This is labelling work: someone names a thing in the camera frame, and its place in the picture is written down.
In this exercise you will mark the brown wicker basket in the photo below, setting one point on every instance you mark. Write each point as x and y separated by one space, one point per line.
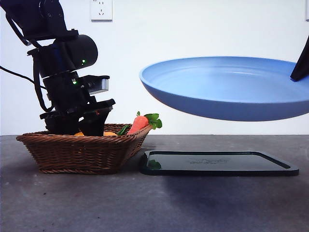
79 154

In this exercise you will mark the dark green vegetable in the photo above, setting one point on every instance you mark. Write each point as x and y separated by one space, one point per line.
123 130

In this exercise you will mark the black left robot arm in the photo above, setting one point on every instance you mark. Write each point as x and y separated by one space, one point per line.
79 52

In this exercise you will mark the blue round plate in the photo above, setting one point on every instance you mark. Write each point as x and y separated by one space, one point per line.
217 91

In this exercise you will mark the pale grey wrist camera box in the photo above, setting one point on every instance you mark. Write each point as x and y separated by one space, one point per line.
100 84

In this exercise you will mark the white wall power socket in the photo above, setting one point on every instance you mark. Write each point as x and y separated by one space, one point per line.
101 10

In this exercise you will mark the yellow corn cob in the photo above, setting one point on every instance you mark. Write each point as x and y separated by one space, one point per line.
109 133

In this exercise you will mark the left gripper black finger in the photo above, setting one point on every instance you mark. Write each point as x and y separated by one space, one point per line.
95 124
62 125

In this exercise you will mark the orange toy carrot green leaves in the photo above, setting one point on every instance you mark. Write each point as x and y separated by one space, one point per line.
138 124

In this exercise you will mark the black rectangular tray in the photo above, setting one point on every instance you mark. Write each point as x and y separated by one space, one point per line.
217 166

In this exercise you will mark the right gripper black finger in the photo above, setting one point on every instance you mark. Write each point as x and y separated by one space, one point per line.
301 65

